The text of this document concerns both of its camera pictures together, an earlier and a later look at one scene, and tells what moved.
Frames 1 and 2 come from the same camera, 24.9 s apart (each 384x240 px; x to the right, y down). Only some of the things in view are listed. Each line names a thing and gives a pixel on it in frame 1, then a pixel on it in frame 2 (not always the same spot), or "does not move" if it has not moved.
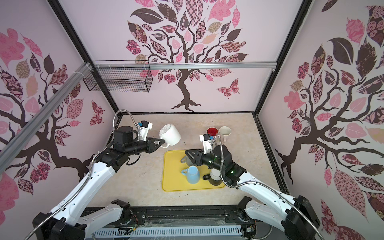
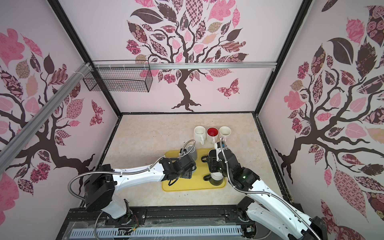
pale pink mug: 225,131 does not move
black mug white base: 214,177 does not move
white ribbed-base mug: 170,134 → 199,134
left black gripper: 151,146 → 188,174
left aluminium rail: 9,149 does not move
